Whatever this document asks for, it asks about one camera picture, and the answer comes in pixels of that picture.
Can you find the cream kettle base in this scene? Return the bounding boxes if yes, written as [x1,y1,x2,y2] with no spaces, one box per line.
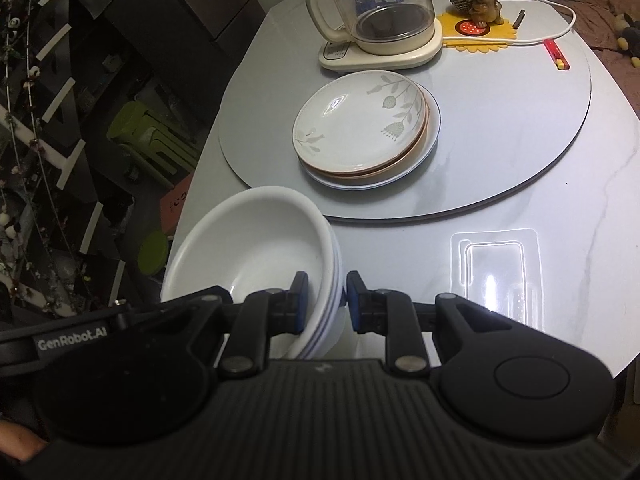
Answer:
[319,17,444,72]

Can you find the orange stool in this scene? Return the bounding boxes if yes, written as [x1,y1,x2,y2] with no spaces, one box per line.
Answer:
[160,175,193,238]

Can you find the stack of green stools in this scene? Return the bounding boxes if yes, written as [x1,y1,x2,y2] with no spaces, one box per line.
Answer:
[106,101,201,186]

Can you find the yellow sunflower mat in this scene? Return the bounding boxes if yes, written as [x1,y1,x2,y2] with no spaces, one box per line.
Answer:
[434,12,518,54]

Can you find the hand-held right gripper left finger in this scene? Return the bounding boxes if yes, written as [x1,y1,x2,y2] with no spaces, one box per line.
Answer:
[160,271,309,380]

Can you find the red lighter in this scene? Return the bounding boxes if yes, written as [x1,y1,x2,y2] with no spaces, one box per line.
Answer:
[543,39,571,71]

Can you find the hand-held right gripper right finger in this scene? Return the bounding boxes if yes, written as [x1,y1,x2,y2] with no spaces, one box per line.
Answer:
[346,271,526,376]

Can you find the white power cable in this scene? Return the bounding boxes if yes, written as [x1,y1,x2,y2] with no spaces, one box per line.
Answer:
[440,1,579,47]

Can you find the dark shelf white slats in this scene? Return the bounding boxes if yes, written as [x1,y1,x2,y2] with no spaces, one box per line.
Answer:
[0,0,131,321]

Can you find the green round stool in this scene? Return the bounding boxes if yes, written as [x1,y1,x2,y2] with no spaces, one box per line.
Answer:
[139,230,168,276]

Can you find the clear plastic tray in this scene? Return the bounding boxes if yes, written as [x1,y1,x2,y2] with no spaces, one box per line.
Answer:
[450,227,543,326]

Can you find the white plate pink flower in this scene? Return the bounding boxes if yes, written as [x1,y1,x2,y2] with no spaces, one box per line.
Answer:
[302,82,442,191]

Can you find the white bowl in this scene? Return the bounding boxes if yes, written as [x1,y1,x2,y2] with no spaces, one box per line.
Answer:
[300,230,347,361]
[161,186,335,358]
[295,210,341,360]

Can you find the panda bead garland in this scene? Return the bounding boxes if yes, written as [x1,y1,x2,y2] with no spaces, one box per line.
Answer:
[0,0,116,311]

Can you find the person's left hand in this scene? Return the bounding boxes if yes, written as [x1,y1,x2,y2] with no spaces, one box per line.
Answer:
[0,421,47,463]

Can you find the black mouse plush toy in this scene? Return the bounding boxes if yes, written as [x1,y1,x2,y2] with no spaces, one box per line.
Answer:
[614,12,640,56]

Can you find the white plate grey leaves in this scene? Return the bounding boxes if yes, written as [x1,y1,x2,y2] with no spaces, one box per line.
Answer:
[292,71,428,168]

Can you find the glass kettle cream handle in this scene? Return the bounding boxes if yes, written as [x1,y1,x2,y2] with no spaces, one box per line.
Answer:
[306,0,436,56]

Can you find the grey round turntable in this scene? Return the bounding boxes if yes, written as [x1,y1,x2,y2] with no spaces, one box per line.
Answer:
[218,0,592,222]

